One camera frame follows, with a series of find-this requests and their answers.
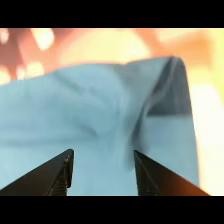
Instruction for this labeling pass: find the grey blue garment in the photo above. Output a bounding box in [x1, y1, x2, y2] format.
[0, 55, 201, 197]

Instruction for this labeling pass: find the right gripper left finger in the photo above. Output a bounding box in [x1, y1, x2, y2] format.
[0, 148, 75, 197]

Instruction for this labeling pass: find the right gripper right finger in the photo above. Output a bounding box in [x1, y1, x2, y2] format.
[133, 149, 211, 197]

